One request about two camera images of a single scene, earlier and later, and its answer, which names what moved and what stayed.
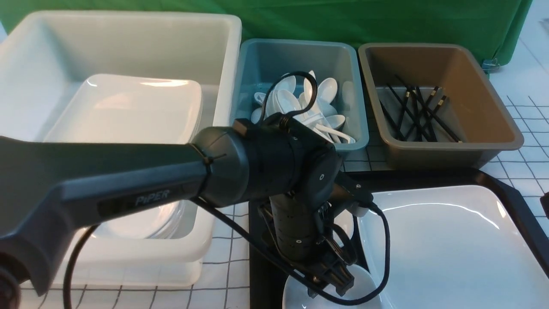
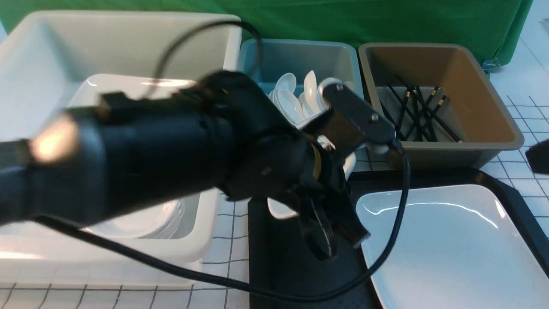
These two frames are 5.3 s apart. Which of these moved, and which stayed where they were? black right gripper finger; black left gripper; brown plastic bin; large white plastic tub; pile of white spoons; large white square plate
Moved: black right gripper finger; black left gripper
Stayed: pile of white spoons; large white plastic tub; large white square plate; brown plastic bin
